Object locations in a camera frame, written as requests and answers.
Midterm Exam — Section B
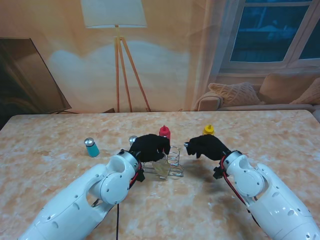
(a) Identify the dark flat television screen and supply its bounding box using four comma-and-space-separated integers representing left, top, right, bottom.
0, 37, 73, 131

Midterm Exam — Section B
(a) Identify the red and black right cable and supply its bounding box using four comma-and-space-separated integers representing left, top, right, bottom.
219, 156, 261, 230

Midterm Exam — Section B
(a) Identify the red and black left cable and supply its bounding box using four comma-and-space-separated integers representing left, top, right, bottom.
115, 168, 141, 240

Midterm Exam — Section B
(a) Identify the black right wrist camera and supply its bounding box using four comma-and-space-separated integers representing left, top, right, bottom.
213, 167, 225, 180

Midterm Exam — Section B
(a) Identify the yellow squeeze bottle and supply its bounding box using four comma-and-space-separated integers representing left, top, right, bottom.
202, 124, 216, 137

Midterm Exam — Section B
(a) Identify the beige sofa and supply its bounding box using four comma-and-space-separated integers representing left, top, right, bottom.
197, 73, 320, 112

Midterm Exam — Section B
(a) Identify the chrome wire condiment rack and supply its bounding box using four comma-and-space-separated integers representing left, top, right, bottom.
142, 146, 185, 180

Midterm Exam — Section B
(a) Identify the window with white frame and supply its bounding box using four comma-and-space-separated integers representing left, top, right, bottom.
219, 0, 320, 74

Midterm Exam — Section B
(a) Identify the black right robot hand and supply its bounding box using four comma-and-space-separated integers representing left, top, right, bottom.
183, 134, 231, 161

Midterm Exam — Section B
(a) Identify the knitted beige cushion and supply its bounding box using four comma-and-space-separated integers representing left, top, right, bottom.
207, 82, 261, 107

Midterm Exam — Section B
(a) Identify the teal shaker with metal cap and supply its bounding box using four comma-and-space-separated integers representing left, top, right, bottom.
83, 137, 101, 158

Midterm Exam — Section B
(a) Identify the tripod floor lamp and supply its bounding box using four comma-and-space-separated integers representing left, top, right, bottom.
81, 0, 152, 113

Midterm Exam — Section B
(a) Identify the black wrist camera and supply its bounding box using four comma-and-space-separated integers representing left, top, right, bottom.
134, 168, 146, 183
213, 167, 225, 180

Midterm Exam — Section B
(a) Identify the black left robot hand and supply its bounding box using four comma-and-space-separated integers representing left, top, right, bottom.
128, 133, 172, 163

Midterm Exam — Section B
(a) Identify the red and black cable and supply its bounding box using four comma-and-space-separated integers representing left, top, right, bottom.
115, 168, 141, 240
219, 156, 261, 230

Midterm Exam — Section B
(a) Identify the clear square glass bottle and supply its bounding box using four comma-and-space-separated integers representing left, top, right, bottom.
152, 159, 171, 180

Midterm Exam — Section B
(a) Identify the red squeeze bottle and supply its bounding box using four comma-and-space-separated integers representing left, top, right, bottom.
158, 124, 172, 152

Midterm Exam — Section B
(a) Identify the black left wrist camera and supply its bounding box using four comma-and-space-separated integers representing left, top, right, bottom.
134, 168, 146, 183

